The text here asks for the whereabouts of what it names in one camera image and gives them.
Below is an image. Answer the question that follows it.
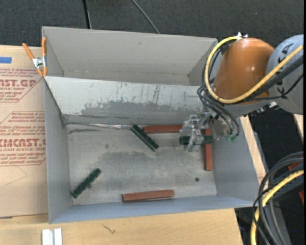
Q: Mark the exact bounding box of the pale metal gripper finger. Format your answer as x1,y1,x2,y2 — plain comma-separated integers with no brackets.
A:
181,119,199,138
185,136,204,153

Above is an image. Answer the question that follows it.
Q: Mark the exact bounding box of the dark green block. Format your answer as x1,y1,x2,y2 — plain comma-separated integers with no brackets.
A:
178,134,215,145
70,168,102,199
131,124,160,152

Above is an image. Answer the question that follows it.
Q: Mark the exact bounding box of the red-brown flat block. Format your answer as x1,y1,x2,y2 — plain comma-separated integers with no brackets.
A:
121,189,175,203
142,125,183,134
202,128,214,172

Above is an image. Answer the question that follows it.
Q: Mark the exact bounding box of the grey metal bin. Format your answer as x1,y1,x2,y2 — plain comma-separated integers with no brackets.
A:
41,26,261,225

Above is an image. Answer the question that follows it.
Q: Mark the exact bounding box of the brown cardboard board red print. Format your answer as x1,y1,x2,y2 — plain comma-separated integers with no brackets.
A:
0,44,49,219

